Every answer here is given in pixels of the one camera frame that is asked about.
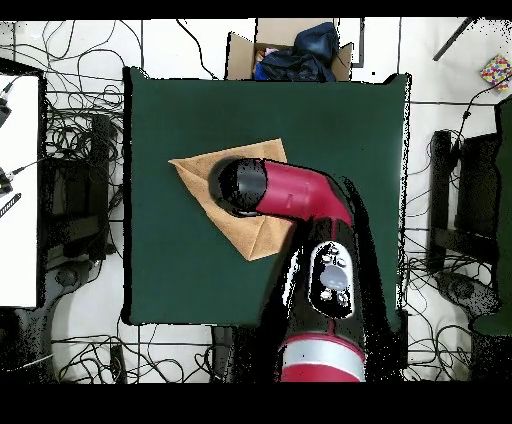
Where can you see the multicoloured patterned item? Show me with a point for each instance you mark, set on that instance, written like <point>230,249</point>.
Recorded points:
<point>496,72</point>

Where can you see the dark green table cloth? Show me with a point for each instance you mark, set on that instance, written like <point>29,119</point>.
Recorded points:
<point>180,260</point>

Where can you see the black frame stand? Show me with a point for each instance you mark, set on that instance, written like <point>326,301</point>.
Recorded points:
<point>476,184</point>
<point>76,200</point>

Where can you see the tan terry towel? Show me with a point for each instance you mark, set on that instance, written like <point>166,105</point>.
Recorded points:
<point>196,172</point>

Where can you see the brown cardboard box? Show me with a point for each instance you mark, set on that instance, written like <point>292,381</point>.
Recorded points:
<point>240,56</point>

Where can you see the dark blue clothing pile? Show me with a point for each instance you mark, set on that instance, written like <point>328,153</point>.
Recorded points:
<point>300,60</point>

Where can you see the black device on desk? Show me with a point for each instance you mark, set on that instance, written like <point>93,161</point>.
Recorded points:
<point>3,112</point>

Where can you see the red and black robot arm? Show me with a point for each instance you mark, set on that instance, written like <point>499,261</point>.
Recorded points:
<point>300,192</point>

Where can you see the dark rectangular frame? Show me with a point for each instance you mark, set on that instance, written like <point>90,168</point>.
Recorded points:
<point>362,44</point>

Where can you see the grey round stand base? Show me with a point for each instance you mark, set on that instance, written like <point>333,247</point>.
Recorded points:
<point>464,290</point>
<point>66,276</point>

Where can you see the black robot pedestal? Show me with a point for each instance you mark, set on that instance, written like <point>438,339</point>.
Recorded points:
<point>224,352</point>

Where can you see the white desk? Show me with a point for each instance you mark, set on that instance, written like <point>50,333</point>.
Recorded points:
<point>18,200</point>

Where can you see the black power strip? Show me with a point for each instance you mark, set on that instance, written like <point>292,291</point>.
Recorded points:
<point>118,364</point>

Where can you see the dark slanted rod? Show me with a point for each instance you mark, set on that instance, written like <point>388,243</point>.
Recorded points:
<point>454,39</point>

